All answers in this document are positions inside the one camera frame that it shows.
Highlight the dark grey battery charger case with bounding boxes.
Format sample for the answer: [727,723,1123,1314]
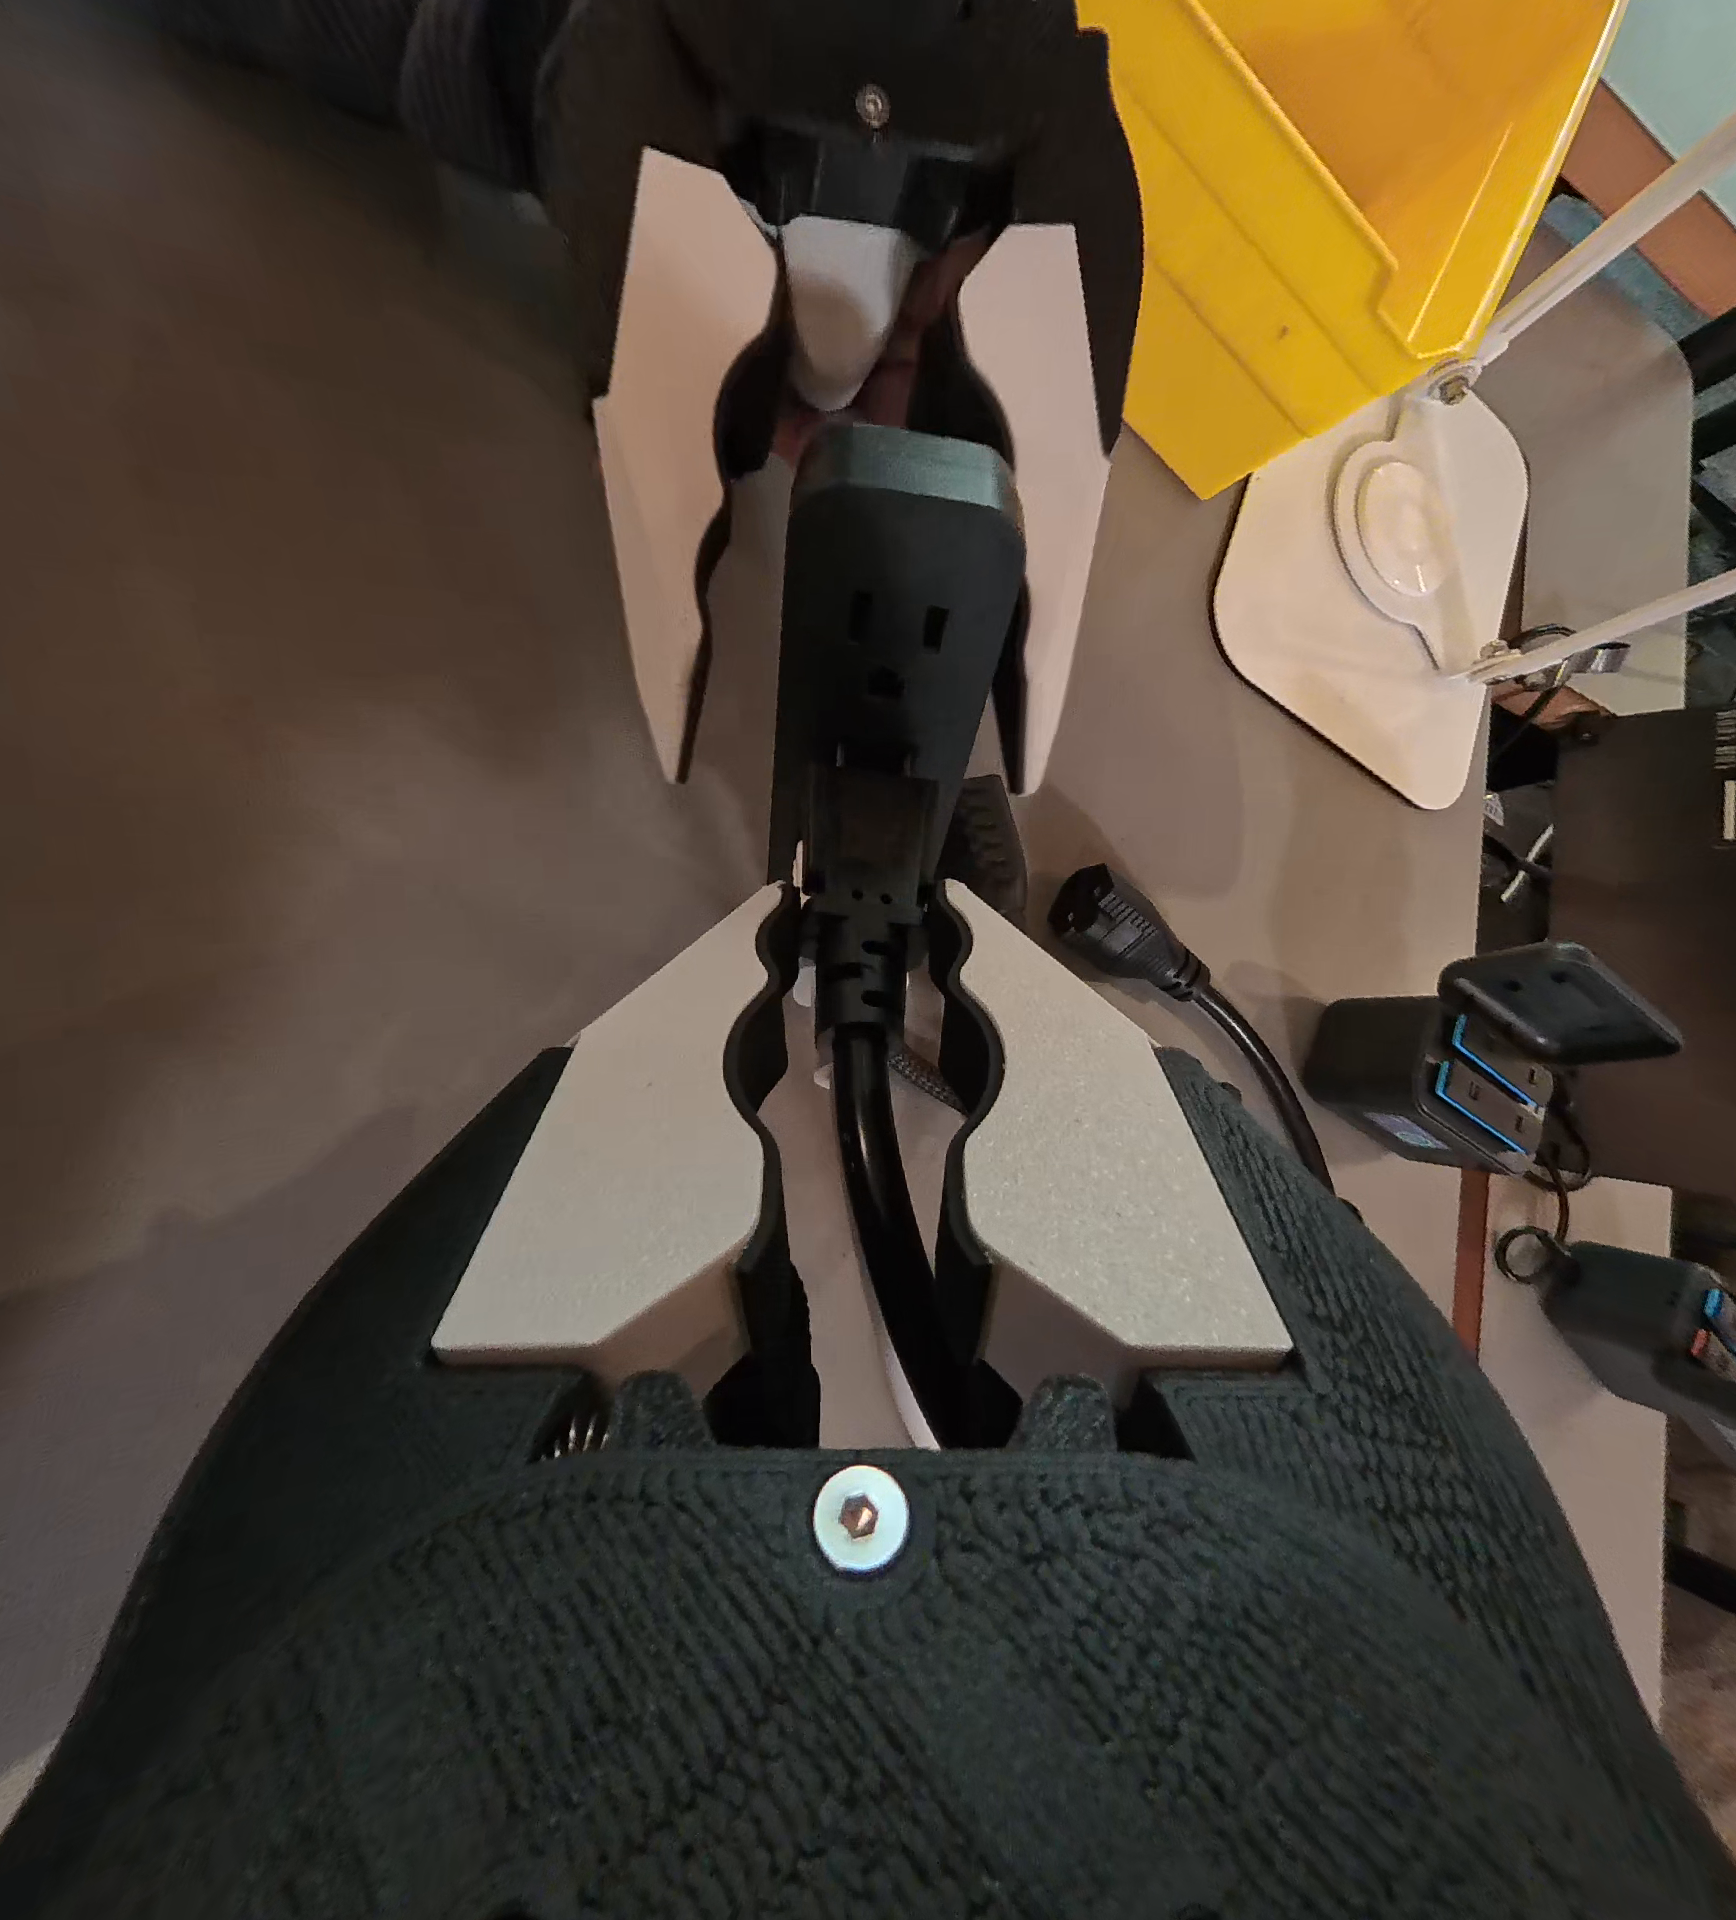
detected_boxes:
[1302,942,1687,1180]
[1534,1243,1736,1510]

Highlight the white round mount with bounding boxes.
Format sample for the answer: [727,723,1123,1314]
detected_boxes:
[1331,450,1457,621]

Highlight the white base board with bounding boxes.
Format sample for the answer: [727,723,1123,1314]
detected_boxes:
[1209,323,1695,813]

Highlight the black cord socket connector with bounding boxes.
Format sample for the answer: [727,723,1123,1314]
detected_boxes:
[1047,864,1208,1000]

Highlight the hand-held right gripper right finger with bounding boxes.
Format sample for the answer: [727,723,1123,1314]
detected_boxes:
[939,879,1299,1400]

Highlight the clear acrylic rod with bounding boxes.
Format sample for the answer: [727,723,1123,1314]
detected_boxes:
[1444,66,1736,396]
[1464,537,1736,690]

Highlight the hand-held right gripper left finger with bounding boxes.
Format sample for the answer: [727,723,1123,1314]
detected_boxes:
[429,883,810,1399]

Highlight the black cardboard box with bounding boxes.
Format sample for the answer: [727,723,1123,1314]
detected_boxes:
[1558,697,1736,963]

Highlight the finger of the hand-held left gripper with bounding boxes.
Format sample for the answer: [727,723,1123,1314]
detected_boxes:
[591,142,810,790]
[941,222,1121,799]

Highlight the yellow plastic bin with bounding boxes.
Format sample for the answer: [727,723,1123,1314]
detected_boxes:
[1073,0,1632,502]

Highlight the black power strip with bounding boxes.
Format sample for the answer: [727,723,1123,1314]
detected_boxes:
[770,424,1028,888]

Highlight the white cable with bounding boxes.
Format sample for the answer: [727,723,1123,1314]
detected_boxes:
[792,846,945,1451]

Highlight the braided black cable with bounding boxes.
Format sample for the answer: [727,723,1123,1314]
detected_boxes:
[882,1043,967,1120]

